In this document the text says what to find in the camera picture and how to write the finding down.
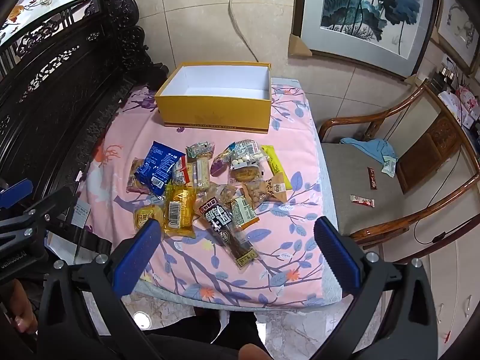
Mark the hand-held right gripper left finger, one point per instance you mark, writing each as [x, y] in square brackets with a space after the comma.
[137, 258]

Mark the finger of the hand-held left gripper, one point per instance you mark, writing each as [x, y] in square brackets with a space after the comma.
[15, 193]
[50, 204]

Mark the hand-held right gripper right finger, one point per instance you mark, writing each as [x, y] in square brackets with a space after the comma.
[337, 258]

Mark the blue snack packet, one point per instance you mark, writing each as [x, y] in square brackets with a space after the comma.
[157, 165]

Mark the pile of snack packets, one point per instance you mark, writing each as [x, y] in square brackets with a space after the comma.
[221, 202]

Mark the yellow-green snack packet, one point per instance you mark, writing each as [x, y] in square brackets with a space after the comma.
[275, 167]

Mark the yellow cardboard box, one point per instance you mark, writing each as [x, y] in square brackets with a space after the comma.
[213, 110]

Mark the person's left hand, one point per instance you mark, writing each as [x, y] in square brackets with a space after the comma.
[18, 307]

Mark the white paper label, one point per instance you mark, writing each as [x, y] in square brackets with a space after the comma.
[80, 214]

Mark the wooden armchair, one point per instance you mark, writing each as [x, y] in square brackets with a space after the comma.
[367, 217]

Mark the pink floral blanket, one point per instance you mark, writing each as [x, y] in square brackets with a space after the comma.
[292, 232]

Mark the white red snack bar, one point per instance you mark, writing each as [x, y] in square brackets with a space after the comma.
[362, 201]

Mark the dark red snack bar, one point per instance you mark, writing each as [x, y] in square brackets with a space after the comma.
[372, 178]

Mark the dark carved wooden bench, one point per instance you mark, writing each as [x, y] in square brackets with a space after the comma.
[56, 112]

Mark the green white packet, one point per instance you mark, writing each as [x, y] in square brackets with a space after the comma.
[389, 165]

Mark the person's leg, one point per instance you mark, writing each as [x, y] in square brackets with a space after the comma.
[210, 337]

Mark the blue cloth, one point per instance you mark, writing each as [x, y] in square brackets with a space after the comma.
[369, 146]

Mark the cardboard corner protector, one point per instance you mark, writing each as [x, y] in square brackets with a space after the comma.
[298, 45]
[417, 81]

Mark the pink white bag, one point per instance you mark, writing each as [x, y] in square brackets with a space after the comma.
[467, 107]

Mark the framed lotus painting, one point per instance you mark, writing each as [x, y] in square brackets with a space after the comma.
[360, 7]

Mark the framed ink painting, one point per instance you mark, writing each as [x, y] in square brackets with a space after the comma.
[459, 26]

